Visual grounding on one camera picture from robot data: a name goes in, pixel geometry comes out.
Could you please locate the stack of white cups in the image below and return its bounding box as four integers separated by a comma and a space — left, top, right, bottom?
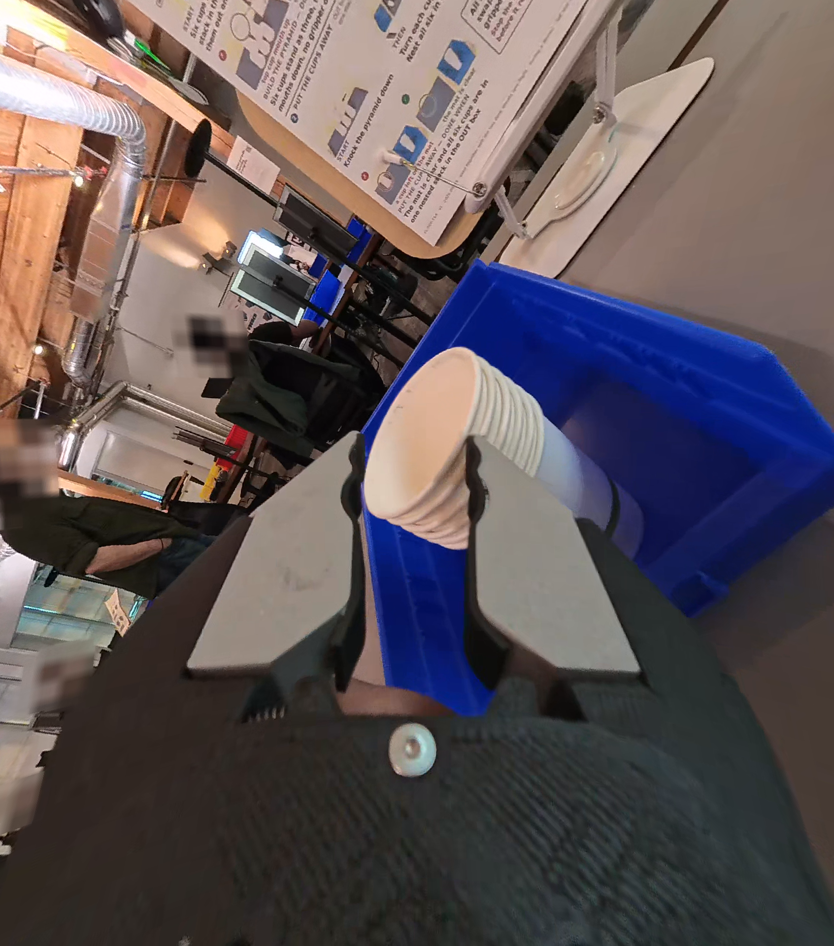
362, 347, 643, 559

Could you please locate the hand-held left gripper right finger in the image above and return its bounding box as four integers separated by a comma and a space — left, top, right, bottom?
463, 438, 643, 692

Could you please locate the white tablet stand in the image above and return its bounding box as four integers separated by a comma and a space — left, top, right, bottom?
461, 0, 715, 278

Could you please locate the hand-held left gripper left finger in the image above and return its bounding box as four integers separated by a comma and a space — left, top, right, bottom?
186, 432, 367, 692

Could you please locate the grey monitor on stand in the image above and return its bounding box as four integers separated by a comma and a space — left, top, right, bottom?
231, 229, 322, 315

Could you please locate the blue plastic bin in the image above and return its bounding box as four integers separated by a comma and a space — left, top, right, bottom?
361, 259, 834, 718

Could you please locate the silver ventilation duct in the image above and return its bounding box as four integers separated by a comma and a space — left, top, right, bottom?
0, 37, 148, 385

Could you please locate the black panel on stand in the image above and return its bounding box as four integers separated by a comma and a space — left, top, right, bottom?
272, 185, 359, 256

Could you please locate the printed instruction sheet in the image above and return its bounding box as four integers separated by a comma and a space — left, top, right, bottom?
125, 0, 595, 237

